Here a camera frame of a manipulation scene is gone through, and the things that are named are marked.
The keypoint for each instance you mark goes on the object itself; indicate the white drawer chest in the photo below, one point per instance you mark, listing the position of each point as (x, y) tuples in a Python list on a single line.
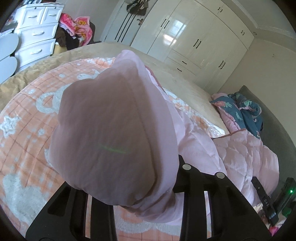
[(36, 30)]

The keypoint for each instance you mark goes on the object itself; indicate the hanging bags on door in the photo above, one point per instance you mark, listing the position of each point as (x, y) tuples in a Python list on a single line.
[(138, 7)]

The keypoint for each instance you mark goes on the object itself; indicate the white glossy wardrobe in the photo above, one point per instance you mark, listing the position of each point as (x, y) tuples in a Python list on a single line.
[(203, 40)]

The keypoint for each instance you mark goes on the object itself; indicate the orange white fleece blanket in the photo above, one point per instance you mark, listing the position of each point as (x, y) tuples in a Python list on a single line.
[(27, 122)]

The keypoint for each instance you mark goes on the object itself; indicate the pink cartoon blanket pile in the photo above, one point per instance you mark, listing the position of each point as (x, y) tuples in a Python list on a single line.
[(78, 27)]

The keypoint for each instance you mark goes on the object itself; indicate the white bedroom door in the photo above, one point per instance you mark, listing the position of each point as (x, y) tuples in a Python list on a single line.
[(123, 26)]

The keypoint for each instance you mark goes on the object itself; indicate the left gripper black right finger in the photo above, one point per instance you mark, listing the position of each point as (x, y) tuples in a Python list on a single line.
[(214, 209)]

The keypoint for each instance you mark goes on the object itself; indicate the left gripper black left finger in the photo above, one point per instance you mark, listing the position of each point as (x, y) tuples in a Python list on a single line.
[(64, 218)]

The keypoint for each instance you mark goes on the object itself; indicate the pink quilted jacket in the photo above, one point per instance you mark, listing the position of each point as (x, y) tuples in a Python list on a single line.
[(119, 139)]

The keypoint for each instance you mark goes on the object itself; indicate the beige bed sheet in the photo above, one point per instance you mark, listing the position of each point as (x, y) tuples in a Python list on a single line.
[(115, 53)]

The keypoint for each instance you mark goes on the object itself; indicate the teal pink floral duvet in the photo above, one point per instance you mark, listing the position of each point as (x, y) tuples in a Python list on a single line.
[(238, 112)]

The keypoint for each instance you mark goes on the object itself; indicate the white rounded desk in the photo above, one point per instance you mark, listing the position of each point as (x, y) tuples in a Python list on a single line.
[(9, 43)]

